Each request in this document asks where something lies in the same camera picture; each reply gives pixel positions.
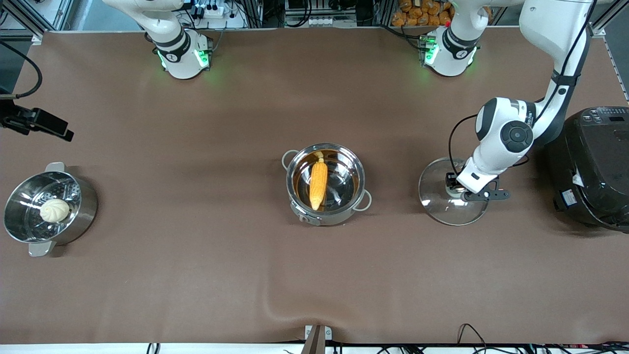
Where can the glass lid with gold knob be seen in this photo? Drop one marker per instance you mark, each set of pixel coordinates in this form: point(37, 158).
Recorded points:
point(442, 206)

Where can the yellow corn cob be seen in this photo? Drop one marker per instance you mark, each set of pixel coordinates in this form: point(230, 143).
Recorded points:
point(318, 184)

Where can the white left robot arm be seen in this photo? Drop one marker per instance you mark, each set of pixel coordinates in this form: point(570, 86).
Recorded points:
point(501, 132)

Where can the stainless steel steamer pot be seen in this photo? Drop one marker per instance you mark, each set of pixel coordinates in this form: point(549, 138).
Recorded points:
point(83, 206)

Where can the black rice cooker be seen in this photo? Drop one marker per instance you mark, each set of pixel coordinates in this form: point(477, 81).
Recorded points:
point(589, 167)

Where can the bag of orange breads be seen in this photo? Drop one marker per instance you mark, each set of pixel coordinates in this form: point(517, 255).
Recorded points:
point(422, 12)

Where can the white power strip with plugs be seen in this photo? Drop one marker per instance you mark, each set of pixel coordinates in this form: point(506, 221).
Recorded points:
point(216, 12)

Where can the perforated steel steamer plate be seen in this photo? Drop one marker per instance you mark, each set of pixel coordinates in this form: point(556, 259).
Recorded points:
point(69, 191)

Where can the white steamed bun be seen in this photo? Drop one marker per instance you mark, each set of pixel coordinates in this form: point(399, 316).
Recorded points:
point(54, 210)

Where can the grey metal table bracket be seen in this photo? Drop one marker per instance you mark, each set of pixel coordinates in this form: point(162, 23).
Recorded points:
point(318, 337)

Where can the black clamp-mounted camera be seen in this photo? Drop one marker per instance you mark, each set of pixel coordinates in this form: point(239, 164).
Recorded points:
point(39, 122)

